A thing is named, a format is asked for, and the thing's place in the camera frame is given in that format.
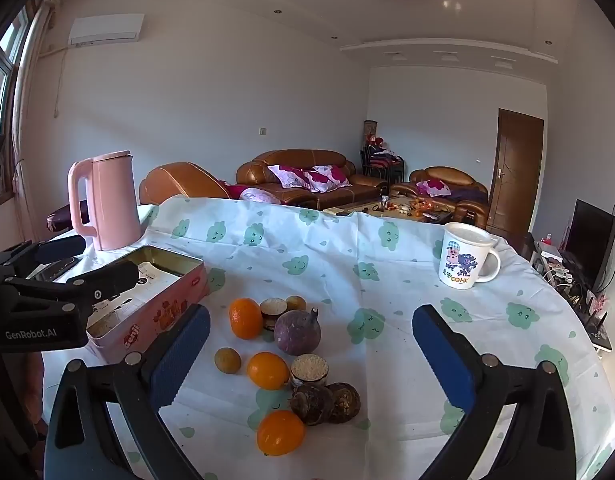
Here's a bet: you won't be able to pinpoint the brown leather armchair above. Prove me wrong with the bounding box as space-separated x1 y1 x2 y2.
138 161 233 206

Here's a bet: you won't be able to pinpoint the brown leather loveseat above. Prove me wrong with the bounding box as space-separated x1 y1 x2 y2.
390 166 489 231

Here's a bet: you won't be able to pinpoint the pink tin box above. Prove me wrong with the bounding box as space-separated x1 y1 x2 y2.
84 246 210 365

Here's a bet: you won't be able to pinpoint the white cartoon print mug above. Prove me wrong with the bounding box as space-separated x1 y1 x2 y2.
438 222 502 291

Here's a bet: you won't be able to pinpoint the white wall air conditioner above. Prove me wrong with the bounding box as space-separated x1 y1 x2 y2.
67 15 144 47

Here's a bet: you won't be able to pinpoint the white cloud print tablecloth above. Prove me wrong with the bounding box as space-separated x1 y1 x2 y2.
37 195 615 480

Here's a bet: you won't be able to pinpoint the cluttered television stand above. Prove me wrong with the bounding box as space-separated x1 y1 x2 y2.
530 240 614 357

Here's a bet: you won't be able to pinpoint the light curtain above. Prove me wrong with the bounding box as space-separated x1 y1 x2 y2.
10 0 63 198

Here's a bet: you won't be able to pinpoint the dark stool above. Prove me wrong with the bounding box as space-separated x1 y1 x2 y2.
46 203 90 234

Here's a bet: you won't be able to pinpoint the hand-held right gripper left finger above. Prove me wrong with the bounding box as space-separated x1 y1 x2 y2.
44 304 211 480

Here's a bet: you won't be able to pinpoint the window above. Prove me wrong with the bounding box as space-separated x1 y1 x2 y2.
0 5 32 137

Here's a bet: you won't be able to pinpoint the purple blanket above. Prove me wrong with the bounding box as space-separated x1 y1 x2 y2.
450 187 489 204

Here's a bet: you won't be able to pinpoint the purple round fruit with stem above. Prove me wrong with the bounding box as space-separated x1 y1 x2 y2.
274 307 322 357

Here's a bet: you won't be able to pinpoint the stacked dark chairs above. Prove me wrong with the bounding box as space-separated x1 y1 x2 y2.
360 142 406 184

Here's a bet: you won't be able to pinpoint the pink electric kettle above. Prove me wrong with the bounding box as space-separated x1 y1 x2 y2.
68 150 144 252

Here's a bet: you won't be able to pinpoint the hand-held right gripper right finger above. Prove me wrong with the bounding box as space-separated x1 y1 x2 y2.
412 304 578 480

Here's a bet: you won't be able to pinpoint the orange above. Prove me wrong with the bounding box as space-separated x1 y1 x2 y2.
246 351 291 391
256 410 306 457
229 298 264 340

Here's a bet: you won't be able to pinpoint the person's left forearm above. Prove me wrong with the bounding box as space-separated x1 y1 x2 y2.
14 352 47 443

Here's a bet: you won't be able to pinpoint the cluttered coffee table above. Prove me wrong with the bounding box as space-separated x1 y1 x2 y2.
323 195 457 224

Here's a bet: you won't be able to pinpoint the pink floral pillow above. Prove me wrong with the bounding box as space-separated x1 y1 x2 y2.
304 165 351 194
416 180 451 197
267 164 313 192

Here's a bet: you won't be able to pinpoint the brown wooden door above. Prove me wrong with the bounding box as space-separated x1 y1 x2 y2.
486 108 545 239

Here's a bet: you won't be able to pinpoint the black television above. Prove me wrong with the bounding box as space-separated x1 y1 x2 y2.
560 199 615 294

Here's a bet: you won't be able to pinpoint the brown leather three-seat sofa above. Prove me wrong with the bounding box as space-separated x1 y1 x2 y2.
236 149 389 211

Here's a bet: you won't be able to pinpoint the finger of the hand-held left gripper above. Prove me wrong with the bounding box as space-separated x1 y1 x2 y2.
2 261 140 322
0 235 87 281

